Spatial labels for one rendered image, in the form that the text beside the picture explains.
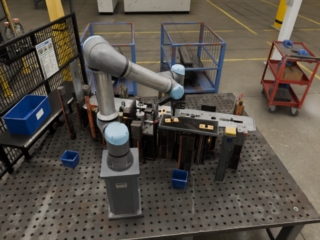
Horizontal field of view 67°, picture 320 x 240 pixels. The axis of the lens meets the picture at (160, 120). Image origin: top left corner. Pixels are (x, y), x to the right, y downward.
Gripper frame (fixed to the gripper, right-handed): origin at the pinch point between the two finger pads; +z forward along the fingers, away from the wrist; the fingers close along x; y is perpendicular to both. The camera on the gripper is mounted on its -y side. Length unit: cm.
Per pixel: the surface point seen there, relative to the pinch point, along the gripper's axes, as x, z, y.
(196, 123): -4.6, 2.1, 15.3
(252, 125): 11, 18, 63
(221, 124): 14.0, 18.2, 40.6
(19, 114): 27, 10, -106
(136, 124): 9.5, 10.6, -22.7
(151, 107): 16.4, 2.3, -11.9
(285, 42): 210, 24, 202
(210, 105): 36, 15, 37
